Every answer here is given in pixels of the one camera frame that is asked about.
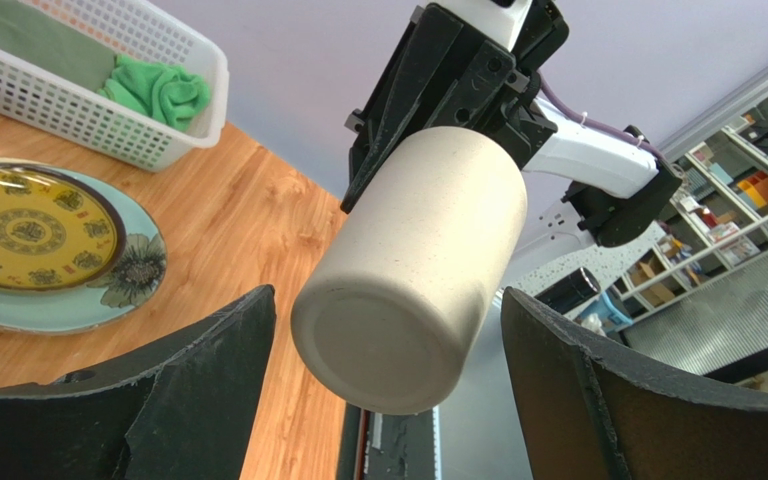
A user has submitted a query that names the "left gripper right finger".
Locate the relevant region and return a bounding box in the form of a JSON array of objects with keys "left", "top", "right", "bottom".
[{"left": 500, "top": 287, "right": 768, "bottom": 479}]

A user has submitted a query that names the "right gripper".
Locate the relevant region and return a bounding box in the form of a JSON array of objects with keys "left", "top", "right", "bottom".
[{"left": 340, "top": 1, "right": 569, "bottom": 213}]

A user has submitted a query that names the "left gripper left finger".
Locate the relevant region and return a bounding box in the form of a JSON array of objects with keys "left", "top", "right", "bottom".
[{"left": 0, "top": 285, "right": 277, "bottom": 479}]

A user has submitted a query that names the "light blue flower plate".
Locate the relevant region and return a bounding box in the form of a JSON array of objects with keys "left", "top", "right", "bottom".
[{"left": 0, "top": 164, "right": 168, "bottom": 334}]

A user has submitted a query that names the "beige cup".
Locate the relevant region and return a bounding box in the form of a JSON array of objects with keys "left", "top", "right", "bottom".
[{"left": 291, "top": 127, "right": 527, "bottom": 415}]

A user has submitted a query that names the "yellow patterned plate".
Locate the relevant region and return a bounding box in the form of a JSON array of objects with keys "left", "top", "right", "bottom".
[{"left": 0, "top": 163, "right": 126, "bottom": 292}]

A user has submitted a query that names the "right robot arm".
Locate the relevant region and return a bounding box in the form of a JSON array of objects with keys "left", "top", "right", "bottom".
[{"left": 341, "top": 1, "right": 680, "bottom": 281}]

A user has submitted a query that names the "bright green microfiber towel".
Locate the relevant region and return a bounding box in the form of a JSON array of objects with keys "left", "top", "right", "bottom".
[{"left": 96, "top": 55, "right": 212, "bottom": 132}]

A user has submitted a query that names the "background storage shelf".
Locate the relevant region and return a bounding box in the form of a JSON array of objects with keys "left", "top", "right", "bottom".
[{"left": 609, "top": 98, "right": 768, "bottom": 322}]

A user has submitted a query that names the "white plastic basket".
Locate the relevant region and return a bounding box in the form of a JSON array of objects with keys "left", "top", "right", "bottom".
[{"left": 0, "top": 1, "right": 229, "bottom": 172}]

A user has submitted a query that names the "olive green folded cloth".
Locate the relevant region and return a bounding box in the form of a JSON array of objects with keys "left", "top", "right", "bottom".
[{"left": 0, "top": 1, "right": 116, "bottom": 91}]

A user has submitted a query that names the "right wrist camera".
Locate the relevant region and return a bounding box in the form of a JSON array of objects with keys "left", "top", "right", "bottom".
[{"left": 424, "top": 0, "right": 533, "bottom": 51}]

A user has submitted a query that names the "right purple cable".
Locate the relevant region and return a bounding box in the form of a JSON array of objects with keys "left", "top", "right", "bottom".
[{"left": 535, "top": 73, "right": 665, "bottom": 161}]

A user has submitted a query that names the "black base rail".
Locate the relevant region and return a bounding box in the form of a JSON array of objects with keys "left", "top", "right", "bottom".
[{"left": 334, "top": 404, "right": 442, "bottom": 480}]

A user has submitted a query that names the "right aluminium frame post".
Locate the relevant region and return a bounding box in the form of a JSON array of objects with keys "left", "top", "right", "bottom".
[{"left": 660, "top": 66, "right": 768, "bottom": 161}]

